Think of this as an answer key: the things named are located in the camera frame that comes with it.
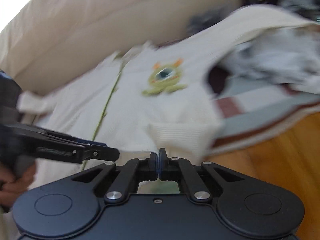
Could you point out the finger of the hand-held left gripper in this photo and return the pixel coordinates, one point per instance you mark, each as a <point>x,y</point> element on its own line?
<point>75,151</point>

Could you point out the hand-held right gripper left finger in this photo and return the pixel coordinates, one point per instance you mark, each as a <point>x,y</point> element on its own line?
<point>153,167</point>

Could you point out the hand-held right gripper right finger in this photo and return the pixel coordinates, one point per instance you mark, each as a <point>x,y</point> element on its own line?
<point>163,167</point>

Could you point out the cream top with green monster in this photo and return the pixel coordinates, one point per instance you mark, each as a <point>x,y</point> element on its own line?
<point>175,105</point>

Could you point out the person's left hand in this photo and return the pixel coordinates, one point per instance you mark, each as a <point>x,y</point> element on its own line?
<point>15,190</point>

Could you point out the checkered printed rug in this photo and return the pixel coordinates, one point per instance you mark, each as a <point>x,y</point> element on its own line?
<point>250,120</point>

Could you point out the beige sofa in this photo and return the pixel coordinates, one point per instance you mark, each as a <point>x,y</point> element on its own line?
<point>100,30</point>

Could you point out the white garment with dark print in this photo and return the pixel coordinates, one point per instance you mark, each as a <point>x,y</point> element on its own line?
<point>275,60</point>

